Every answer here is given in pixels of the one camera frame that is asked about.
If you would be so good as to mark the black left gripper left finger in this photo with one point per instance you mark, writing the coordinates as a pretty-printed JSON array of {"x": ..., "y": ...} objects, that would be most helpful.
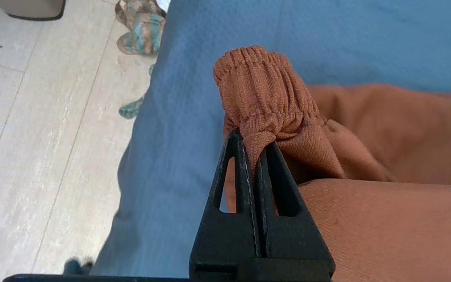
[{"x": 225, "y": 243}]

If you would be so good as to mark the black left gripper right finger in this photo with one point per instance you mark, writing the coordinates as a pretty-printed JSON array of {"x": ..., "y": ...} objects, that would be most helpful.
[{"x": 292, "y": 243}]

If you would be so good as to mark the rust brown shorts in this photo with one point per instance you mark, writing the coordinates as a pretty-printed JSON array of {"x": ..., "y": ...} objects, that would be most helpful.
[{"x": 366, "y": 137}]

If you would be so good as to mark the teal brown patterned slipper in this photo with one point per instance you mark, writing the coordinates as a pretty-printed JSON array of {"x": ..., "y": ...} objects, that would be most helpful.
[{"x": 130, "y": 109}]

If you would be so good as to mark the blue bed sheet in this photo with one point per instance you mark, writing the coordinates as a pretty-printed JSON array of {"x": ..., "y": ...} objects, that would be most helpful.
[{"x": 249, "y": 23}]

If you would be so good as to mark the teal patterned cloth on floor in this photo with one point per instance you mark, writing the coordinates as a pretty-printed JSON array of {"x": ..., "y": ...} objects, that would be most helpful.
[{"x": 141, "y": 27}]

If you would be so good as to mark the brown trash bin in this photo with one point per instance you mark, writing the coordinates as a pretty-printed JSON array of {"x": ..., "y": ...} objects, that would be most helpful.
[{"x": 29, "y": 7}]

